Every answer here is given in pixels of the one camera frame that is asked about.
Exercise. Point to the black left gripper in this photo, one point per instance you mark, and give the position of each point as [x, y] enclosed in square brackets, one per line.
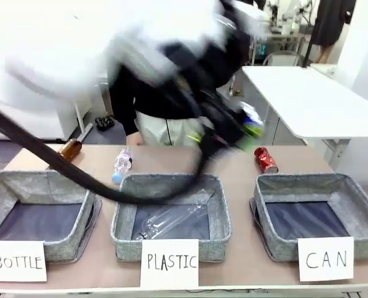
[222, 124]

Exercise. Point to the person's right forearm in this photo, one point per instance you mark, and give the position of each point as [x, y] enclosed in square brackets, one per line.
[124, 105]

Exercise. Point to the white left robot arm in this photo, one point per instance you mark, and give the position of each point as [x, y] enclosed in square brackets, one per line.
[78, 46]

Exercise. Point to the red drink can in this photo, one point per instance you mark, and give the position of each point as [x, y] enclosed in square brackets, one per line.
[266, 159]

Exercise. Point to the grey felt basket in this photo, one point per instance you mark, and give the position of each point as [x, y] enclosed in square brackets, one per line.
[62, 245]
[124, 245]
[276, 245]

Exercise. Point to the paper label CAN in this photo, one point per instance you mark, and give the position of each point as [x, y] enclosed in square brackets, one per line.
[325, 259]

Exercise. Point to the person's right hand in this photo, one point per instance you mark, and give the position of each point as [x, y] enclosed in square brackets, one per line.
[137, 141]

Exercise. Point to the person in black sweater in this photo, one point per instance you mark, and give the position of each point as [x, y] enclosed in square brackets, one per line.
[152, 102]

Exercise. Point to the small dark monitor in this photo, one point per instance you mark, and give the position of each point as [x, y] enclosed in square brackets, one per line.
[260, 49]

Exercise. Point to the white side table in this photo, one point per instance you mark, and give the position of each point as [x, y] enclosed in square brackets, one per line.
[314, 99]

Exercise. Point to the clear plastic bottle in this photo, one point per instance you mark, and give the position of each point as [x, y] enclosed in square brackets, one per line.
[171, 215]

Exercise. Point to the crushed plastic bottle blue cap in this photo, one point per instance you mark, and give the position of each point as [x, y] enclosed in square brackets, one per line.
[123, 163]

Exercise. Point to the black shoes pair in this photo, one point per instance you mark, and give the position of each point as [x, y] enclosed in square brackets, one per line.
[105, 123]

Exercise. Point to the white background robot arms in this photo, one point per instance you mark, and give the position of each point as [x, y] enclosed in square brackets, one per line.
[290, 15]

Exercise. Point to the paper label PLASTIC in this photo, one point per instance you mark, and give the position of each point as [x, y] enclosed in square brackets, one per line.
[169, 262]

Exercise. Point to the white desk leg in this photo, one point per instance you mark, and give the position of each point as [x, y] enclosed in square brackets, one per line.
[84, 121]

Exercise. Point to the person in dark skirt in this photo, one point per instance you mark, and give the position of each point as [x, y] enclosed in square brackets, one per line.
[329, 25]

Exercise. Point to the brown glass bottle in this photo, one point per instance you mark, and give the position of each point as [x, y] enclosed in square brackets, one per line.
[69, 150]

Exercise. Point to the paper label BOTTLE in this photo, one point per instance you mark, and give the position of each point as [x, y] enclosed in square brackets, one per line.
[14, 262]

